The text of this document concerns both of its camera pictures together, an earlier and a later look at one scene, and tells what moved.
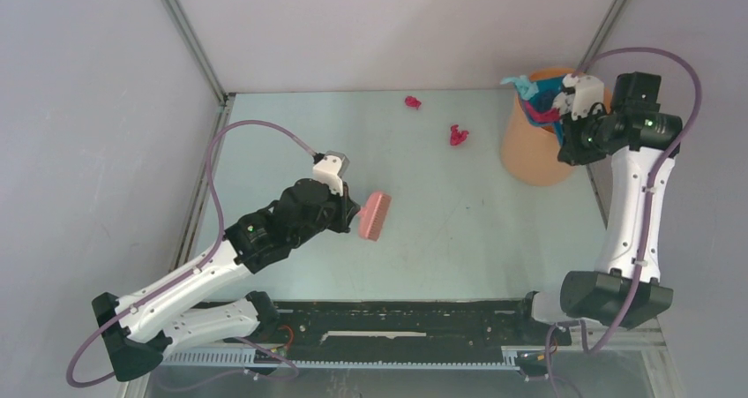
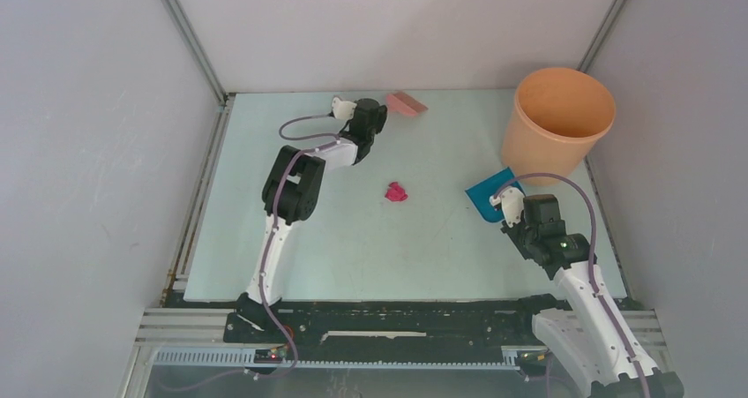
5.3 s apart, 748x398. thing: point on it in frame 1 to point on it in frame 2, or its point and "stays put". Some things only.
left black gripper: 347,210 to 381,119
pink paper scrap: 455,136 to 395,193
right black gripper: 572,152 to 512,234
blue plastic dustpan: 549,90 to 479,195
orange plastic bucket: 530,152 stays put
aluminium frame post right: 609,20 stays put
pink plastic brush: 372,216 to 402,104
